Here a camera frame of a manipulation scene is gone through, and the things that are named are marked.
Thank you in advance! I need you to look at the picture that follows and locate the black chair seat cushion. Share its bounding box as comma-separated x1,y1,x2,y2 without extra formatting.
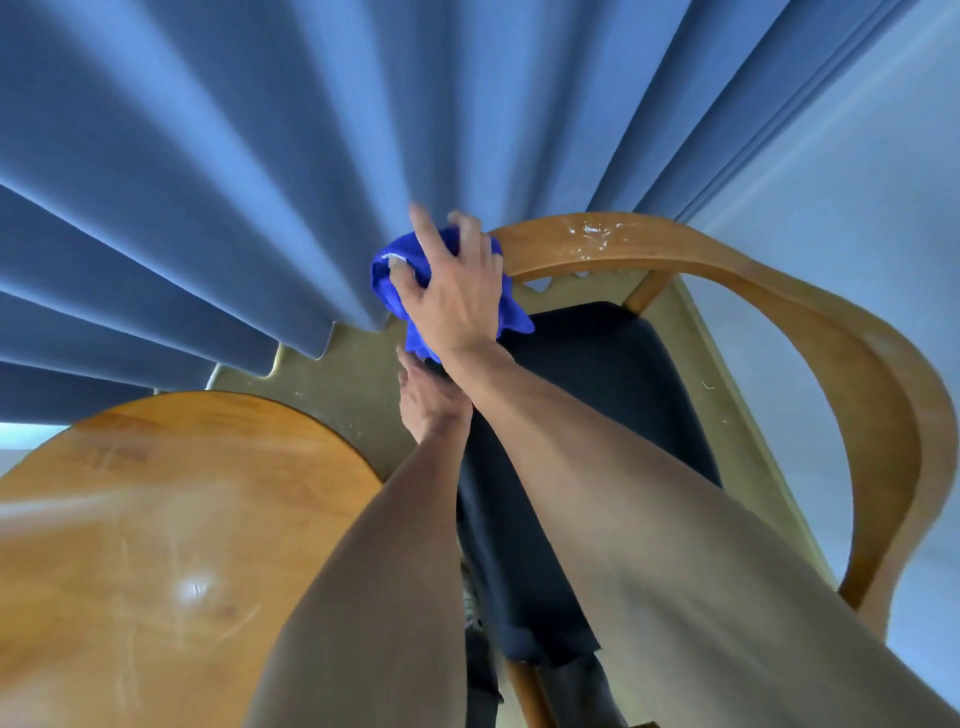
427,300,725,669

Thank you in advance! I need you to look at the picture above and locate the person's right hand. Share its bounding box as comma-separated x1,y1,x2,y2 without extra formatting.
387,204,513,363

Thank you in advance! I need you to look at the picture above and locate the person's left hand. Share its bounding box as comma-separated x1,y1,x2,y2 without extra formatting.
396,348,474,444

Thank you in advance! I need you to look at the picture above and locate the person's right forearm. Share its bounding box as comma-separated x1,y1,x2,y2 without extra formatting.
438,341,960,728

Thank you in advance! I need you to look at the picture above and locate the blue pleated curtain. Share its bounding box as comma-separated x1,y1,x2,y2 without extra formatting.
0,0,924,426

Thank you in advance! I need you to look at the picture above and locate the blue cleaning cloth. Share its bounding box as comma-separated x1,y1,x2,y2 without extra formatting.
370,227,536,365

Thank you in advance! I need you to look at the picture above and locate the person's left forearm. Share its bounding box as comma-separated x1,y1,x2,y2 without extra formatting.
243,408,475,728

